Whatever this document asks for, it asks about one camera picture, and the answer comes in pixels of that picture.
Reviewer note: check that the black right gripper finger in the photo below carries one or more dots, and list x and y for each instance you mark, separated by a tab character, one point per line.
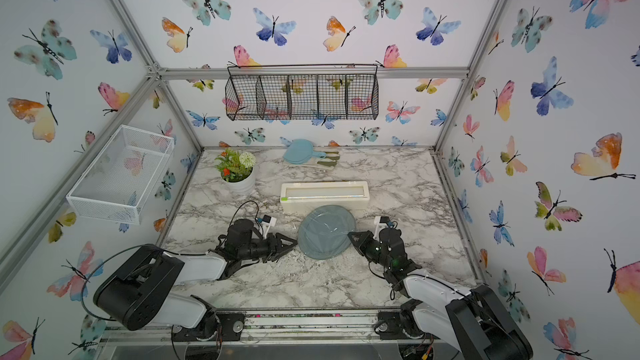
361	239
370	249

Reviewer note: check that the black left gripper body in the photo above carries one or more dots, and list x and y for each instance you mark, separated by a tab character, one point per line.
257	250

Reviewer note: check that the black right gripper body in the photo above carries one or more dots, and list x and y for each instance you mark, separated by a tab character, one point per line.
386	264

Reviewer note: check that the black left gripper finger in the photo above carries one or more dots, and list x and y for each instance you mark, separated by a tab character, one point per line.
275	256
278	242

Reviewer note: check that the blue-grey round plate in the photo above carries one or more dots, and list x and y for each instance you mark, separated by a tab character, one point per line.
326	232

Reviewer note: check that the cream plastic wrap dispenser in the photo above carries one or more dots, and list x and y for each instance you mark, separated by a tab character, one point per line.
306	197

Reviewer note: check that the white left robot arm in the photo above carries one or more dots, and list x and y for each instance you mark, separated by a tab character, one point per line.
140	292

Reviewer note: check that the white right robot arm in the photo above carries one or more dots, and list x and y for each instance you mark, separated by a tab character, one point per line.
472	320

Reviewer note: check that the white pot with plant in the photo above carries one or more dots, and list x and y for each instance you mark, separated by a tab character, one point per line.
237	170

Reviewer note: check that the light blue dustpan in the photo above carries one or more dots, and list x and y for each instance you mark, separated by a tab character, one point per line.
300	151

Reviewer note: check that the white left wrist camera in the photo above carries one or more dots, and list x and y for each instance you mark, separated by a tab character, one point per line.
266	223

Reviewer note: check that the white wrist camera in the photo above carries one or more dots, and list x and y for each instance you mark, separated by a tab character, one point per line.
385	222
266	223

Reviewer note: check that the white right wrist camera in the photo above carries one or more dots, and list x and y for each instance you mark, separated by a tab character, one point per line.
385	222

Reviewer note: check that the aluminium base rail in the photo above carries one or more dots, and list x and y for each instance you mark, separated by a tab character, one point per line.
281	326

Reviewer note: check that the white mesh wall basket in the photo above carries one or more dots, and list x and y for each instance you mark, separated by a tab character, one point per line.
118	182

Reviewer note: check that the black wire wall basket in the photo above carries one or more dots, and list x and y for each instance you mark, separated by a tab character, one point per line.
329	92

